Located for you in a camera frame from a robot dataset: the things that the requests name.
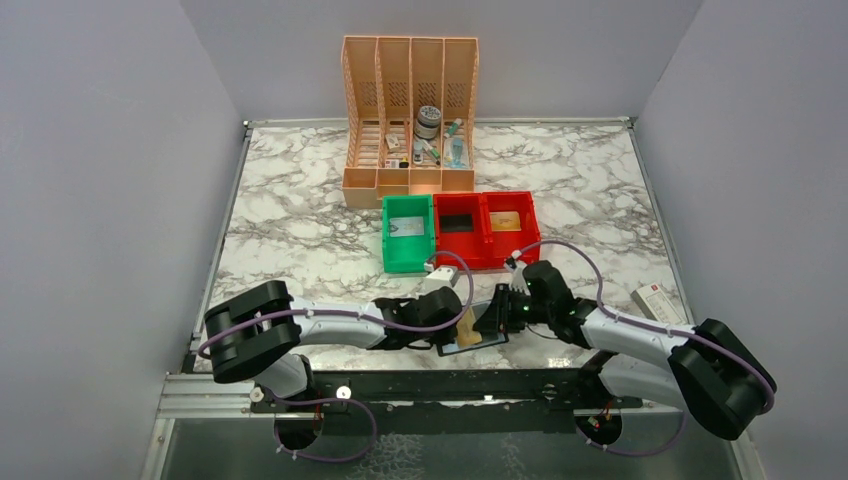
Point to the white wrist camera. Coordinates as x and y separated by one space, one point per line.
515 265
442 276

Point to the peach desk file organizer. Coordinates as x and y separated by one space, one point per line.
386 80

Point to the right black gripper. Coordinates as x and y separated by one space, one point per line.
500 311

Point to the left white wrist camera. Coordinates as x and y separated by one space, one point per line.
442 276

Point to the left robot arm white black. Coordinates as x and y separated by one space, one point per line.
253 335

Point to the black card holder wallet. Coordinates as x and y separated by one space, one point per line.
452 348

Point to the small white box in organizer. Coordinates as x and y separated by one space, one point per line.
392 141

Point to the gold credit card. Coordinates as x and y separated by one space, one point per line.
467 336

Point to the red plastic bin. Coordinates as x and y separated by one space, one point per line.
469 246
501 245

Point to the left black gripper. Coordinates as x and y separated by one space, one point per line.
454 326

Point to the small white box red label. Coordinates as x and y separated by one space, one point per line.
656 305

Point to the green plastic bin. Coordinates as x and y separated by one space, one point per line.
407 255

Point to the black card in red bin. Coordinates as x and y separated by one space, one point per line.
459 223

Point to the round grey tin jar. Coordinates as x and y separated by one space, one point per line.
428 122

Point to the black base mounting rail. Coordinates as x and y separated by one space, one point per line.
568 388

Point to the green marker pen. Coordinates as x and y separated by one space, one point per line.
431 151

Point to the small white bottle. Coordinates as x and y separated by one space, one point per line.
417 153

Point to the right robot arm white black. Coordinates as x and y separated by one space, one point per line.
705 370

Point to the gold card in red bin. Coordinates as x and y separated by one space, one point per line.
505 221

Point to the blue packaged item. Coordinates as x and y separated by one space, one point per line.
455 154

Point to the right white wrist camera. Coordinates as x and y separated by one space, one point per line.
515 265

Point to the silver card in green bin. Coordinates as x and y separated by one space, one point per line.
406 226

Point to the green capped tube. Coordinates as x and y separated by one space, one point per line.
453 128

